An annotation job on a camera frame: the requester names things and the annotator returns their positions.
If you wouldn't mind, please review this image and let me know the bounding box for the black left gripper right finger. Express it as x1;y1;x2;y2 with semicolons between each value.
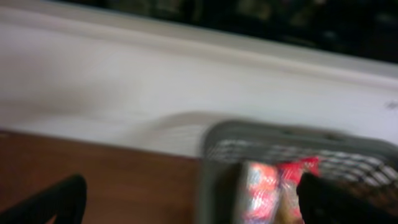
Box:
297;173;397;224

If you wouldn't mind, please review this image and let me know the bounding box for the spaghetti pasta packet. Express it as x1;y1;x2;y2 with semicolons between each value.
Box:
277;157;319;224

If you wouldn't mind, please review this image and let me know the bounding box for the grey plastic basket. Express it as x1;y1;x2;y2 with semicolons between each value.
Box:
195;121;397;223

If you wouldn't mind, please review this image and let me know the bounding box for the Kleenex tissue multipack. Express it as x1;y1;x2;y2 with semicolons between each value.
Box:
233;162;280;224

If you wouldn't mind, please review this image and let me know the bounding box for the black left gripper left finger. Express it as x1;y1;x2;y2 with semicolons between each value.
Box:
1;174;87;224

